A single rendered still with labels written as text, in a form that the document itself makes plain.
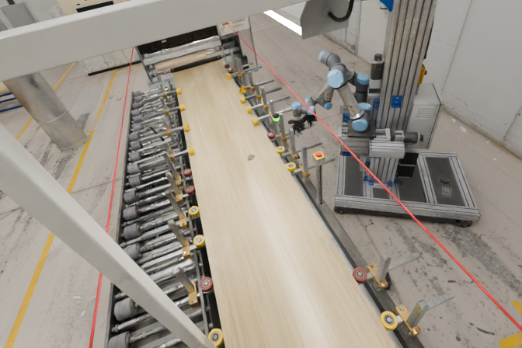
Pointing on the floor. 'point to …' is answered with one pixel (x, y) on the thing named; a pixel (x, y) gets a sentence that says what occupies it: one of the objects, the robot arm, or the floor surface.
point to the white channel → (22, 46)
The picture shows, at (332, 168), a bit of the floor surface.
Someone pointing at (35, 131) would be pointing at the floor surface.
